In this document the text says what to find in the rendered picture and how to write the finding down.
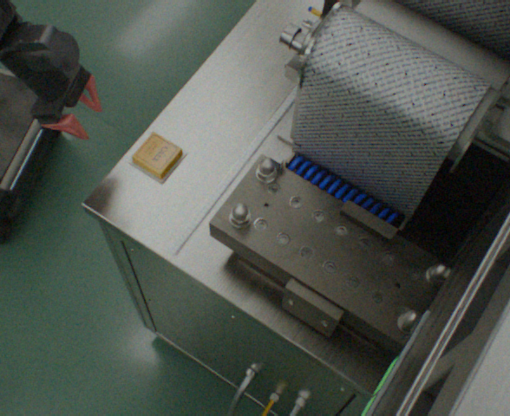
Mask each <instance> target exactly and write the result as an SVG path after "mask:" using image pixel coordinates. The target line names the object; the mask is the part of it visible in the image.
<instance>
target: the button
mask: <svg viewBox="0 0 510 416"><path fill-rule="evenodd" d="M181 154H182V149H181V147H179V146H177V145H175V144H174V143H173V142H171V141H170V140H167V139H166V138H163V137H161V136H160V135H159V134H158V133H156V132H155V131H152V133H151V135H150V136H149V137H148V138H147V140H146V141H145V142H143V143H142V144H141V146H140V147H139V148H138V149H137V150H136V151H135V153H134V154H133V155H132V159H133V162H134V163H135V164H136V165H138V166H140V167H142V168H144V169H146V170H147V171H149V172H151V173H152V174H153V175H155V176H157V178H158V179H163V178H165V175H166V174H167V173H168V172H169V170H170V169H171V168H172V167H173V165H174V164H175V163H176V162H177V160H178V159H179V158H180V157H181Z"/></svg>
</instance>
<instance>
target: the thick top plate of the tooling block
mask: <svg viewBox="0 0 510 416"><path fill-rule="evenodd" d="M263 159H269V158H267V157H265V155H264V154H262V153H261V154H260V156H259V157H258V159H257V160H256V161H255V163H254V164H253V165H252V167H251V168H250V170H249V171H247V172H246V174H245V175H244V176H243V178H242V179H241V180H240V182H239V183H238V185H237V186H236V187H235V189H234V190H233V191H232V193H231V194H230V195H229V197H228V198H227V199H226V201H225V202H224V203H223V204H222V206H220V208H219V209H218V210H217V212H216V213H215V214H214V216H213V217H212V218H211V220H210V222H209V228H210V236H211V237H213V238H215V239H216V240H218V241H219V242H220V243H221V244H223V245H224V246H225V247H228V248H229V249H231V250H233V251H234V252H236V253H238V254H239V255H241V256H242V257H243V258H245V259H247V260H249V261H251V262H252V263H254V265H256V266H258V267H259V268H260V269H262V270H263V271H265V272H267V273H268V274H271V275H272V276H274V277H276V278H277V279H278V280H280V281H281V282H283V283H285V284H287V283H288V282H289V280H290V279H291V278H294V279H296V280H297V281H299V282H300V283H302V284H303V285H304V286H305V287H306V288H308V289H310V290H312V291H314V292H316V293H317V294H319V295H320V296H322V297H323V298H325V299H326V300H328V301H329V302H333V303H334V304H336V306H337V307H339V308H340V309H342V310H343V311H344V312H343V315H342V317H341V320H343V321H344V322H346V323H348V325H349V326H351V327H353V328H355V329H356V330H358V331H359V332H361V333H362V334H364V335H366V336H368V337H369V338H371V339H372V340H374V341H376V343H378V344H379V345H381V346H382V347H384V348H387V349H388V350H389V351H391V352H392V353H394V354H397V352H398V351H399V349H400V347H401V346H402V344H403V343H404V341H406V338H407V335H405V334H403V333H402V332H401V331H400V330H399V328H398V325H397V321H398V318H399V317H400V315H402V314H404V313H406V312H409V311H410V310H416V311H418V312H419V313H420V314H421V315H423V314H424V313H426V311H427V310H428V309H429V307H430V306H431V304H432V302H433V301H434V299H435V296H436V295H437V293H438V291H439V290H440V288H436V287H433V286H432V285H430V284H429V283H428V279H426V271H428V269H429V268H431V267H432V266H434V265H436V264H438V263H444V262H443V261H441V259H440V258H438V257H436V256H434V255H432V254H430V253H429V252H426V251H425V250H423V249H421V248H420V247H418V246H416V245H415V244H412V243H411V242H409V241H407V239H406V238H404V237H402V236H400V235H398V234H397V233H396V234H395V235H394V237H393V238H391V240H390V242H389V244H387V243H386V242H384V240H382V239H381V238H379V237H378V236H376V235H374V234H372V233H370V232H368V231H366V230H365V229H364V228H362V227H360V226H359V225H357V224H355V223H352V222H350V220H349V219H347V218H346V217H344V216H342V215H341V214H340V211H341V209H342V208H343V206H344V205H345V203H344V202H342V201H341V200H339V199H337V197H335V196H332V195H331V194H329V193H328V192H326V191H324V190H322V189H321V188H319V187H317V186H316V185H313V184H312V183H310V182H308V181H307V180H305V179H303V178H301V176H299V175H298V174H296V173H294V172H293V171H290V170H289V169H287V168H285V167H284V166H282V168H281V169H280V170H278V169H277V168H276V170H277V173H278V175H277V178H276V180H275V181H274V182H272V183H270V184H263V183H261V182H259V181H258V179H257V176H256V171H257V169H258V164H259V163H260V162H261V160H263ZM237 204H244V205H245V206H246V207H247V209H250V213H251V216H252V221H251V223H250V225H249V226H247V227H245V228H244V229H237V228H234V227H233V226H232V225H231V223H230V214H231V213H232V208H233V207H234V206H235V205H237Z"/></svg>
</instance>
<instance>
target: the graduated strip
mask: <svg viewBox="0 0 510 416"><path fill-rule="evenodd" d="M297 87H298V85H296V86H295V87H294V88H293V89H292V91H291V93H290V94H288V95H287V97H286V98H285V99H284V101H283V102H282V103H281V105H280V106H279V107H278V109H277V110H276V111H275V114H274V115H273V116H272V117H271V118H270V119H269V120H268V121H267V122H266V123H265V125H264V126H263V127H262V129H261V130H260V131H259V132H258V135H257V136H256V138H255V139H254V140H253V141H252V143H251V144H250V145H249V146H248V147H247V148H246V149H245V150H244V151H243V153H242V154H241V156H240V157H239V159H238V160H237V162H236V163H235V164H234V165H233V167H232V168H231V170H230V171H229V172H228V173H227V174H226V175H225V176H224V178H223V179H222V180H221V181H220V183H219V184H218V186H217V187H216V188H215V189H214V191H213V192H212V194H211V195H210V196H209V197H208V200H207V201H206V202H205V203H204V204H203V205H202V206H201V207H200V208H199V210H198V211H197V212H196V213H195V215H194V216H193V217H192V219H191V220H190V222H189V224H188V225H187V226H186V228H185V229H183V230H182V232H181V233H180V234H179V235H178V236H177V237H176V239H175V240H174V241H173V244H172V245H171V246H170V248H169V249H168V250H167V252H168V253H169V254H171V255H172V256H174V257H177V256H178V255H179V253H180V252H181V250H182V249H183V248H185V247H186V245H187V244H188V241H189V240H190V239H191V237H192V236H193V235H194V233H195V232H196V231H197V230H198V228H199V227H200V226H201V225H202V224H203V222H204V220H205V219H206V218H207V217H208V216H209V214H210V213H211V212H212V211H213V209H214V208H215V206H216V205H217V204H218V202H219V201H220V200H221V198H222V197H223V196H224V194H225V193H226V192H227V191H228V190H229V189H230V188H231V186H232V185H233V183H234V182H235V181H236V179H237V178H238V177H239V175H240V174H241V173H242V171H243V170H244V169H245V167H246V166H247V165H249V163H250V162H251V161H252V159H253V158H254V156H255V154H256V153H257V152H258V150H259V149H260V147H261V146H262V145H263V144H264V143H265V142H266V140H267V139H268V138H269V136H271V135H272V132H273V131H274V130H275V129H276V127H277V126H278V124H279V123H280V122H281V120H282V119H283V118H284V117H285V116H286V115H287V112H288V111H289V110H290V108H292V107H293V106H294V104H295V100H296V94H297Z"/></svg>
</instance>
